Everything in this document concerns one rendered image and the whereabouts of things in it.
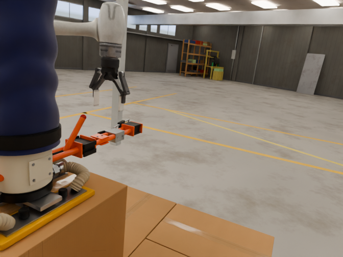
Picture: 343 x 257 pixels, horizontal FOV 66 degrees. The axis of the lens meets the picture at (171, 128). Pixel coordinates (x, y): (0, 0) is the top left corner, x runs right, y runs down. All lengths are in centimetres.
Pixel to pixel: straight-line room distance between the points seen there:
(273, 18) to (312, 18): 144
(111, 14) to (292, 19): 1063
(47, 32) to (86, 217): 57
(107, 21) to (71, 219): 72
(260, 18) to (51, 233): 1170
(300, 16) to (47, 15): 1092
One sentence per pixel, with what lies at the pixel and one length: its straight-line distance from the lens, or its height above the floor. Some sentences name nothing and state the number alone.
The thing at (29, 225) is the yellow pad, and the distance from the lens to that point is 87.
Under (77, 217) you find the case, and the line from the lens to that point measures 92.
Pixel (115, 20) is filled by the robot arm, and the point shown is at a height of 156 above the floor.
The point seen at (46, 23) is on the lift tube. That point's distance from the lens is 81.
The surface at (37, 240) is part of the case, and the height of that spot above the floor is 94.
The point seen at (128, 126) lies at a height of 110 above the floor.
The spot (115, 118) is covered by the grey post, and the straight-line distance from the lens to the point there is 411.
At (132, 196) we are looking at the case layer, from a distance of 180.
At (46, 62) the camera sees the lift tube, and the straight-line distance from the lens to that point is 81.
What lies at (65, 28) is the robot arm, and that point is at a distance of 127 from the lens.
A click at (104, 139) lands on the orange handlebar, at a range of 117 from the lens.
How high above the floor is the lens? 146
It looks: 16 degrees down
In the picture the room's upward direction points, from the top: 6 degrees clockwise
